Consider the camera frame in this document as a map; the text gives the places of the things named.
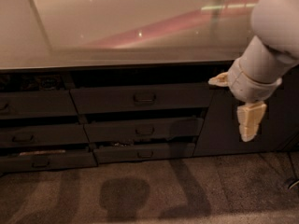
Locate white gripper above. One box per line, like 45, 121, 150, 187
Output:
208, 59, 282, 142

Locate grey drawer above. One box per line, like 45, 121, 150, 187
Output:
0, 124, 88, 147
0, 150, 97, 173
84, 117, 204, 142
93, 142, 195, 163
0, 91, 77, 119
70, 83, 213, 114

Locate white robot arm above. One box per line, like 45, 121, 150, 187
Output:
208, 0, 299, 142

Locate dark items in left drawer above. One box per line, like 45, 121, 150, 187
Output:
0, 74, 64, 92

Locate grey cabinet door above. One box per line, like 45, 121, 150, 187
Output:
193, 68, 299, 156

